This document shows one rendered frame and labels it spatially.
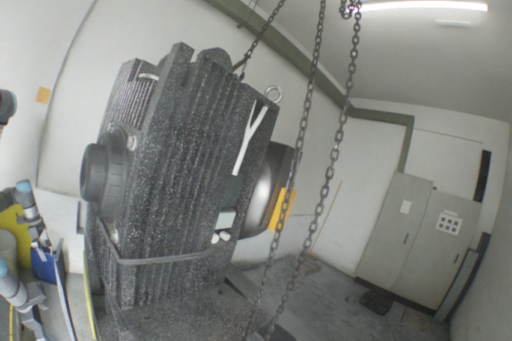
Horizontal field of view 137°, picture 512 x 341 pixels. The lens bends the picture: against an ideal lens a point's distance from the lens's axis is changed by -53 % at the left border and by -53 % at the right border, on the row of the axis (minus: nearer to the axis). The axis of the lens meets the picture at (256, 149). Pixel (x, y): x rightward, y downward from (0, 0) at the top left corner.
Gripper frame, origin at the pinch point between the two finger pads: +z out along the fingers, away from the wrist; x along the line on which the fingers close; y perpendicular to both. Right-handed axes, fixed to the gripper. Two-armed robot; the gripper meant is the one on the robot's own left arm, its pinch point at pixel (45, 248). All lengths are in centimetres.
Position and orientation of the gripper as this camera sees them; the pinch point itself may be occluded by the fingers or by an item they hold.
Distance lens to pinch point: 115.2
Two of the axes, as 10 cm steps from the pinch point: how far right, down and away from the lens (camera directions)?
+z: 0.9, 9.8, 1.5
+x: -6.4, -0.6, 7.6
